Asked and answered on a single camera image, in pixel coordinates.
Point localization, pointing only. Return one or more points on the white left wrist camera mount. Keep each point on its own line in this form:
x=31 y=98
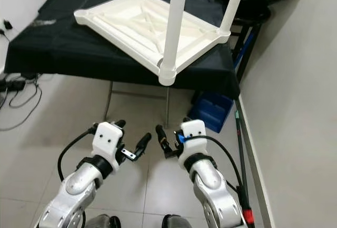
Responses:
x=108 y=138

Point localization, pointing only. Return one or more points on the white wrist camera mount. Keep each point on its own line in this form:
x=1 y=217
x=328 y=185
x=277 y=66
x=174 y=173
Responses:
x=194 y=128
x=108 y=138

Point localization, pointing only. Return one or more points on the tan rubber band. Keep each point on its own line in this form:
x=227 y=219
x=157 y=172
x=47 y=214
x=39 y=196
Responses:
x=164 y=141

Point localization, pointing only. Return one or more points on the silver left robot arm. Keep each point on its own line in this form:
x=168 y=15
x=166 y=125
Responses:
x=79 y=188

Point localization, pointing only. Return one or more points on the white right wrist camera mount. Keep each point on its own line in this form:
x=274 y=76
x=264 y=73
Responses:
x=194 y=128

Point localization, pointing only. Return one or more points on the metal folding table frame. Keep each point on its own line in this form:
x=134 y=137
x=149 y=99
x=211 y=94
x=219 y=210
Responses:
x=167 y=109

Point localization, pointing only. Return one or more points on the long black floor pole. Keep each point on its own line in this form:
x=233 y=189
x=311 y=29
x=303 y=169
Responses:
x=237 y=116

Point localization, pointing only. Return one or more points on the black metal stool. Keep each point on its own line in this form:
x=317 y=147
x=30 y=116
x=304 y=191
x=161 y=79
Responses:
x=260 y=28

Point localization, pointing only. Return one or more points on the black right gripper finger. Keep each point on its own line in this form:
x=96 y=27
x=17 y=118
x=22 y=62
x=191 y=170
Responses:
x=162 y=136

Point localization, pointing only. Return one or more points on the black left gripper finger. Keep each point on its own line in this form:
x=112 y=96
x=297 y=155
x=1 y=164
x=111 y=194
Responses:
x=143 y=144
x=120 y=123

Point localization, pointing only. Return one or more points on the grey robot right leg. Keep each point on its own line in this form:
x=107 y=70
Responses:
x=176 y=222

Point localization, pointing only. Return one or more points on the blue dustpan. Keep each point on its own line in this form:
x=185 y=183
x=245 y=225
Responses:
x=210 y=112

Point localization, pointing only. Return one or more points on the black power adapter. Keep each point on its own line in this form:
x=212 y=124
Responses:
x=15 y=86

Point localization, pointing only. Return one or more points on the white plastic table top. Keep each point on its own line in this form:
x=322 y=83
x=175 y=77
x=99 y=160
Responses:
x=137 y=28

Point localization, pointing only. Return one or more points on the black wall plug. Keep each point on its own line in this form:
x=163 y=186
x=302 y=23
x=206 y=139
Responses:
x=8 y=25

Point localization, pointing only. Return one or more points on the black tablecloth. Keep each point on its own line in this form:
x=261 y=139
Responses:
x=52 y=54

